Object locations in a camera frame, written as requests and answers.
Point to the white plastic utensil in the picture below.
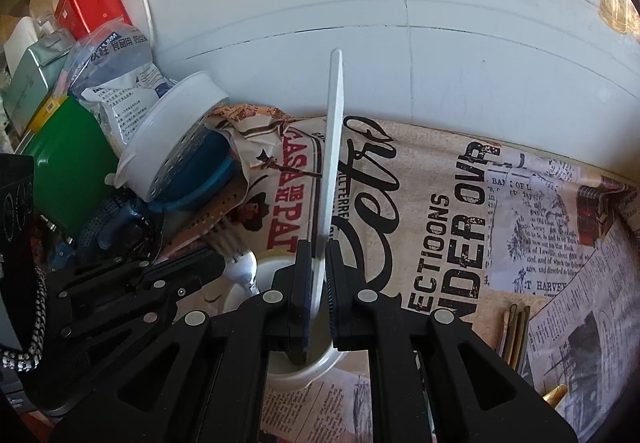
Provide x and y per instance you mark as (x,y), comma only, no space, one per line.
(332,148)

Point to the brass chopstick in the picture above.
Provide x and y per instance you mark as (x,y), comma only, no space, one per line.
(514,335)
(505,330)

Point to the clear printed plastic bag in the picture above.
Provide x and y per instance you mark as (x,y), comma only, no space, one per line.
(117,73)

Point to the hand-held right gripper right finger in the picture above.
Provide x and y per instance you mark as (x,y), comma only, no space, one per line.
(334,303)

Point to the blue plastic bowl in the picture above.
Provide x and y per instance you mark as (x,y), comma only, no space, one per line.
(210,173)

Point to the newspaper print tablecloth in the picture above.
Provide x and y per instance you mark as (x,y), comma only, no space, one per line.
(450,233)

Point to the brown perforated strip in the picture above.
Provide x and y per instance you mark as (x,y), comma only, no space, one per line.
(205,220)

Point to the brown paper bag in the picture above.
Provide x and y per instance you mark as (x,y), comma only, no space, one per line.
(40,5)

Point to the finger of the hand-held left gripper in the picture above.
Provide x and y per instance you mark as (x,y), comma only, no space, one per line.
(150,275)
(125,330)

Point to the white plastic bottle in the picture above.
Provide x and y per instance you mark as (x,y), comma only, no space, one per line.
(22,38)

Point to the yellow flat box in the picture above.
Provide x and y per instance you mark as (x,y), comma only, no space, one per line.
(47,110)

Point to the gold utensil tip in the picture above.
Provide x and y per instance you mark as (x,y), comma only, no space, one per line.
(556,393)

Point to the green metal tin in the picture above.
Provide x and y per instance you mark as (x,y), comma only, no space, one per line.
(67,163)

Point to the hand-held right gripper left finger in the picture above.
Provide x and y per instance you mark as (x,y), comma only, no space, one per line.
(304,293)

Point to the mint green tin box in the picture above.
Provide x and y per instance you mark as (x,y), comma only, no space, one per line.
(32,73)

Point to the white ceramic cup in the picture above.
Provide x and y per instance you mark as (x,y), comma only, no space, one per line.
(280,375)

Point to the wooden chopsticks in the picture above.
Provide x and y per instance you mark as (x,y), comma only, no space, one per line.
(522,338)

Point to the white plastic spoon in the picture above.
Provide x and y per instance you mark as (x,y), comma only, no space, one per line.
(241,269)

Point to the red metal tin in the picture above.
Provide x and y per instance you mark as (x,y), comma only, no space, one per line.
(92,3)

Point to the white perforated plastic container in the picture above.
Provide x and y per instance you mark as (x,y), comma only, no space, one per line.
(170,133)

